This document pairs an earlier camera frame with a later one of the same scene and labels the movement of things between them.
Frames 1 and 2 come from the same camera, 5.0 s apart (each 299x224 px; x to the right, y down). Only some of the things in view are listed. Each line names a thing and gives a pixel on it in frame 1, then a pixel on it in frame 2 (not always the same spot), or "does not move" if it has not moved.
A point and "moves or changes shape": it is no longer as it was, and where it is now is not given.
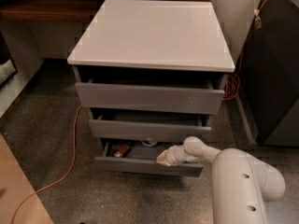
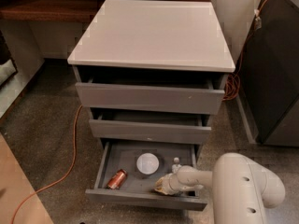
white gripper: (173, 157) → (172, 181)
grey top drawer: (183, 92) does not move
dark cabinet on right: (269, 68) does not move
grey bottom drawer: (139, 156) moves or changes shape
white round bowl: (149, 142) → (148, 163)
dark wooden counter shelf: (68, 5) does not move
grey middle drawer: (149, 125) does not move
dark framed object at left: (7, 67) does not move
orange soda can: (122, 150) → (118, 180)
